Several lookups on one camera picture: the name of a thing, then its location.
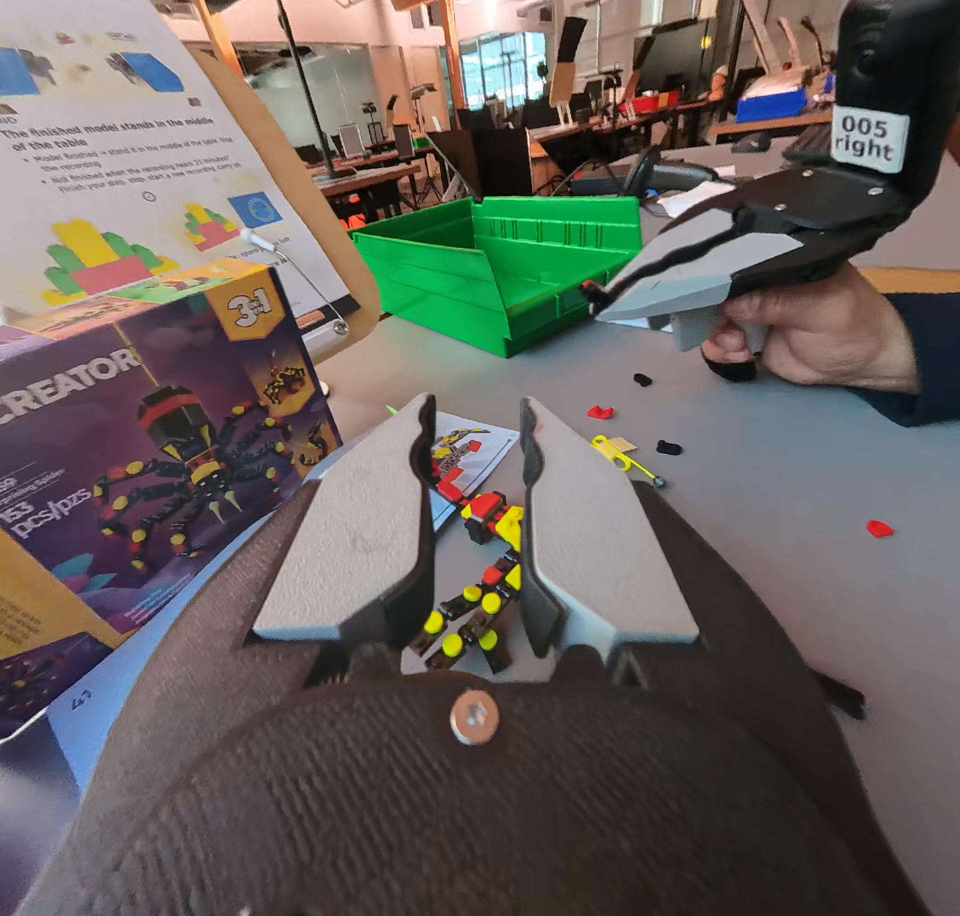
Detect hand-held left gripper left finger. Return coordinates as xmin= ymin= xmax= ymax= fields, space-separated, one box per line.
xmin=253 ymin=393 xmax=438 ymax=651

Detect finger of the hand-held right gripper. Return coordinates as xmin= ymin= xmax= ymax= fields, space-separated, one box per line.
xmin=603 ymin=181 xmax=744 ymax=298
xmin=596 ymin=230 xmax=807 ymax=332

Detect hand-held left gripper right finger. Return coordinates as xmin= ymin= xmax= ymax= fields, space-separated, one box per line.
xmin=519 ymin=396 xmax=700 ymax=670

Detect red yellow toy brick scorpion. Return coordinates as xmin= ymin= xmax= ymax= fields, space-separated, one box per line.
xmin=386 ymin=404 xmax=528 ymax=673

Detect person's right forearm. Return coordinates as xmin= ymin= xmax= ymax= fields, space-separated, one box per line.
xmin=855 ymin=290 xmax=960 ymax=430

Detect purple yellow toy set box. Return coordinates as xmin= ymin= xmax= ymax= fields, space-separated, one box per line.
xmin=0 ymin=256 xmax=345 ymax=737

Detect person's right hand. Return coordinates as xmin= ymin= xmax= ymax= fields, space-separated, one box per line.
xmin=701 ymin=260 xmax=922 ymax=396

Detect white paper bags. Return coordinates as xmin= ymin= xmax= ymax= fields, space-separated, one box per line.
xmin=658 ymin=181 xmax=740 ymax=220

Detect black barcode scanner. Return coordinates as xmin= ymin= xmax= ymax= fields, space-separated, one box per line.
xmin=570 ymin=144 xmax=721 ymax=199

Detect black keyboard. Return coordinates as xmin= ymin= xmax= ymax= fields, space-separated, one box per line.
xmin=780 ymin=125 xmax=835 ymax=167

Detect blue box with white lid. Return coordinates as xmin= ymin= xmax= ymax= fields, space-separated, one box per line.
xmin=735 ymin=76 xmax=815 ymax=124

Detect open building instruction booklet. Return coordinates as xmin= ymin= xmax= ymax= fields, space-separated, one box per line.
xmin=0 ymin=410 xmax=520 ymax=820

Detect green plastic bin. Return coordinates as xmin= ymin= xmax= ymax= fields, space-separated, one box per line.
xmin=351 ymin=195 xmax=645 ymax=358

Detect instruction board on brown stand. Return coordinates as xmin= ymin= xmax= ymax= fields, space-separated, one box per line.
xmin=0 ymin=0 xmax=382 ymax=366

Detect yellow cord with black ball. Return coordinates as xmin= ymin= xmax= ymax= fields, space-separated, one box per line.
xmin=591 ymin=435 xmax=667 ymax=488

